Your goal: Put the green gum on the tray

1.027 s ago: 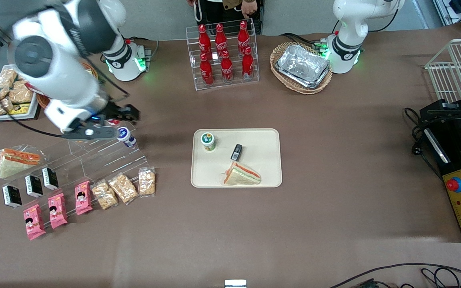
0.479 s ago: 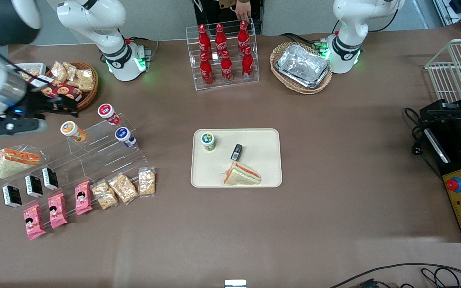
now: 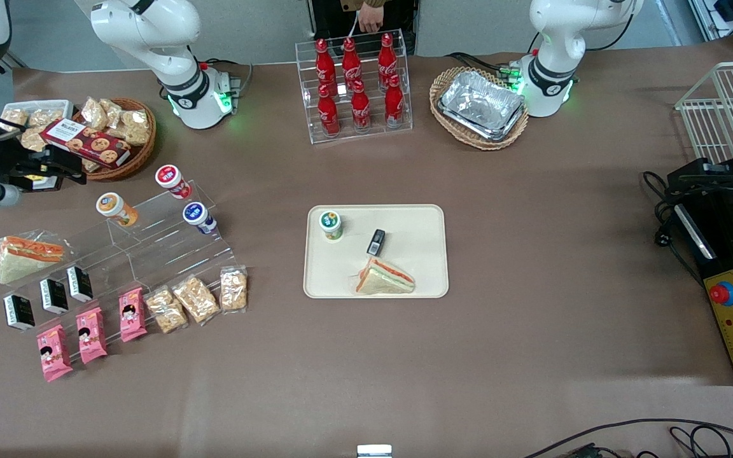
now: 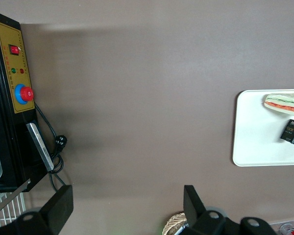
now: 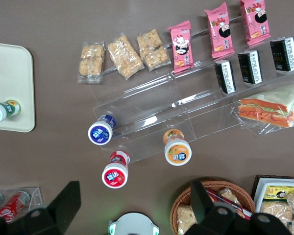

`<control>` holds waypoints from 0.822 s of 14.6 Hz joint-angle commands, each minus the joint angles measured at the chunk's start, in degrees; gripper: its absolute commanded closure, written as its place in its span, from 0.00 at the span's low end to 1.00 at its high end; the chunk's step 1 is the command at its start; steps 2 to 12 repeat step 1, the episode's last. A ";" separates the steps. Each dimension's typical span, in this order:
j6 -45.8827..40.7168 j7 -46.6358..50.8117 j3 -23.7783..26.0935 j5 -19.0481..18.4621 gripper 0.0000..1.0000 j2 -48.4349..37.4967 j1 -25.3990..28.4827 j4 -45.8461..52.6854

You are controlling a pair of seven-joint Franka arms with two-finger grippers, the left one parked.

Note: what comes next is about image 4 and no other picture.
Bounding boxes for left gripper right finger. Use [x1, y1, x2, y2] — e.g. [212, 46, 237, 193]
[183, 185, 227, 235]

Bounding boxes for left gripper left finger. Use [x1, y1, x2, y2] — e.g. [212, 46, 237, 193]
[16, 185, 74, 235]

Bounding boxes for cream plastic tray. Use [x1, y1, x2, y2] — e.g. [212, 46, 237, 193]
[232, 89, 294, 168]

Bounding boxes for small black gum box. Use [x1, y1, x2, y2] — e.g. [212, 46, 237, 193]
[279, 118, 294, 146]

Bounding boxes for light tan wicker basket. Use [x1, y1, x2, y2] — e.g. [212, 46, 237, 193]
[162, 212, 190, 235]

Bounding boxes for red cola bottle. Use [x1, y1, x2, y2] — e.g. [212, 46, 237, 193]
[280, 224, 294, 235]

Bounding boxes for wrapped triangle sandwich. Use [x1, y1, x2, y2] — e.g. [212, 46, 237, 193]
[263, 90, 294, 120]

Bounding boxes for black machine yellow panel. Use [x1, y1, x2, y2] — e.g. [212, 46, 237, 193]
[0, 9, 55, 193]

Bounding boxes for white wire basket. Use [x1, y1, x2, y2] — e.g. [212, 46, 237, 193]
[0, 191, 28, 222]

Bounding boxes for black power cable with plug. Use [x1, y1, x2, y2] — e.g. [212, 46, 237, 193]
[33, 102, 67, 192]

